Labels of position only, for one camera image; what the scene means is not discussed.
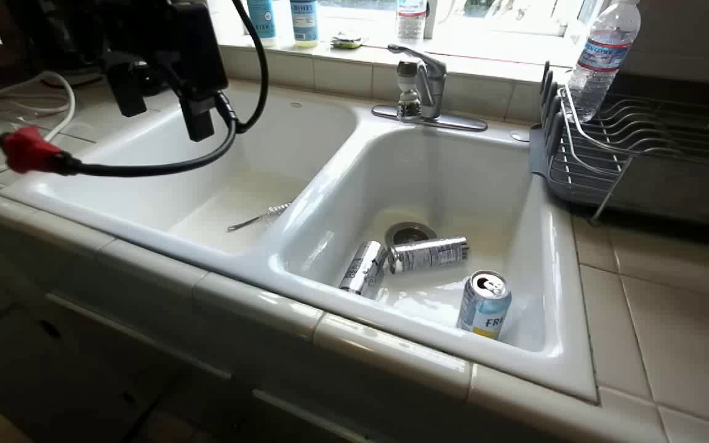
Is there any white window frame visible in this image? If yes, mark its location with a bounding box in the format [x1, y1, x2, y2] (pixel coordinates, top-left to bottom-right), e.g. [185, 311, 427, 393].
[203, 0, 619, 47]

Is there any metal sink drain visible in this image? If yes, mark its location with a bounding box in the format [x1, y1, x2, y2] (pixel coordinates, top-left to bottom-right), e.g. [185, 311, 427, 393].
[383, 219, 438, 249]

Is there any blue aluminium can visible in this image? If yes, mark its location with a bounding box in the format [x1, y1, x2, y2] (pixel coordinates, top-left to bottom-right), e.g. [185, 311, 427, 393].
[452, 268, 513, 343]

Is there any white double basin sink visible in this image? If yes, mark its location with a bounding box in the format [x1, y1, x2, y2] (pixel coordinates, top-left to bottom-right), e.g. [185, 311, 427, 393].
[0, 81, 599, 405]

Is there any wire dish drying rack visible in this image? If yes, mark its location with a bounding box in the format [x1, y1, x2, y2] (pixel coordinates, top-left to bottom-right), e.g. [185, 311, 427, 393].
[537, 60, 709, 224]

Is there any dark grey rack tray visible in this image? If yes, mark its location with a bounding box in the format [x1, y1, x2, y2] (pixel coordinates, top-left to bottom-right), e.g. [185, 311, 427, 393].
[527, 122, 709, 233]

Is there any black cable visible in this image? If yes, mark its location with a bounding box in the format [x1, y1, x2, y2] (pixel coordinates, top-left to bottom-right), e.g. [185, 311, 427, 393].
[55, 0, 272, 180]

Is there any small blue-label soap bottle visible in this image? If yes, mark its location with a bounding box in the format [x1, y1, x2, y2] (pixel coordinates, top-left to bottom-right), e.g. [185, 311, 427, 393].
[287, 0, 321, 47]

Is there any white cable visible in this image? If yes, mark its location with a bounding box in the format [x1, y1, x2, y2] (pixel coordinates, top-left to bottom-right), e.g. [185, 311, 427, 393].
[0, 69, 79, 186]

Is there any metal cutlery piece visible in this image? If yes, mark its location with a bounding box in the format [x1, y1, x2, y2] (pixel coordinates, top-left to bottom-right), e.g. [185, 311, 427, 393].
[225, 202, 291, 235]

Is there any large blue-label soap bottle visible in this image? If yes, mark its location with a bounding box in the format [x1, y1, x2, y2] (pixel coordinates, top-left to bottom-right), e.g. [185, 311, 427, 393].
[243, 0, 278, 43]

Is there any green crumpled snack packet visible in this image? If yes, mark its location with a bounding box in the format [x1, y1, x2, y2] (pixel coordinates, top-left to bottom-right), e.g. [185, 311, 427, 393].
[329, 33, 364, 53]

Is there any red plug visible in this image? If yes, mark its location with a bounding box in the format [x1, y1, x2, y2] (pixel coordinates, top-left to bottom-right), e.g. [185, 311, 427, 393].
[0, 122, 73, 177]

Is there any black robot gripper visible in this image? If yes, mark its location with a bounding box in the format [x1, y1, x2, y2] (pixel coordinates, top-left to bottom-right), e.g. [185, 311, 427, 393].
[96, 0, 228, 144]

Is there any chrome sink faucet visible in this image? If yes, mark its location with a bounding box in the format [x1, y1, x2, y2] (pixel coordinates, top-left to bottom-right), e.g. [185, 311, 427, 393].
[371, 43, 490, 134]

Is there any silver aluminium can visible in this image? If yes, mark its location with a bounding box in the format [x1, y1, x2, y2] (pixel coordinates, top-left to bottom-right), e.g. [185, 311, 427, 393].
[385, 235, 471, 277]
[337, 240, 389, 299]

